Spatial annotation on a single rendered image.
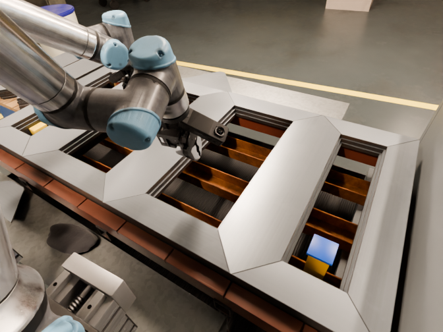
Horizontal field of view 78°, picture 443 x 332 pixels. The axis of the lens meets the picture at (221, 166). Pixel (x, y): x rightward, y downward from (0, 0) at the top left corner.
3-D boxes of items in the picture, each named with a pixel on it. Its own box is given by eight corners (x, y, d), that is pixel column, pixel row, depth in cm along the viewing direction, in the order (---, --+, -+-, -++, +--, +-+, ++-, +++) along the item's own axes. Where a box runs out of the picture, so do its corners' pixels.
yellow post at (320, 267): (302, 273, 81) (314, 238, 68) (320, 280, 79) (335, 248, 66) (296, 287, 78) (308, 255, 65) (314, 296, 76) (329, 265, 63)
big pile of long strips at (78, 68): (101, 46, 197) (98, 37, 193) (142, 55, 181) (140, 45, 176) (-11, 97, 150) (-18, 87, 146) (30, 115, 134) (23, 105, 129)
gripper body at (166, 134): (173, 124, 72) (158, 91, 62) (203, 129, 70) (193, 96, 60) (161, 147, 69) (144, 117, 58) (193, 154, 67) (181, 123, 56)
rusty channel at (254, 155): (98, 99, 164) (95, 92, 161) (409, 205, 97) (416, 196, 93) (88, 106, 160) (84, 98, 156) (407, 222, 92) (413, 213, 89)
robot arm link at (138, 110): (99, 149, 48) (122, 102, 53) (158, 156, 46) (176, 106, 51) (74, 121, 41) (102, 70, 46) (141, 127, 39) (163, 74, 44)
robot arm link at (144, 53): (116, 62, 44) (134, 29, 48) (141, 108, 54) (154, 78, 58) (161, 64, 43) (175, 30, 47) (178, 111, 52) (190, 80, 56)
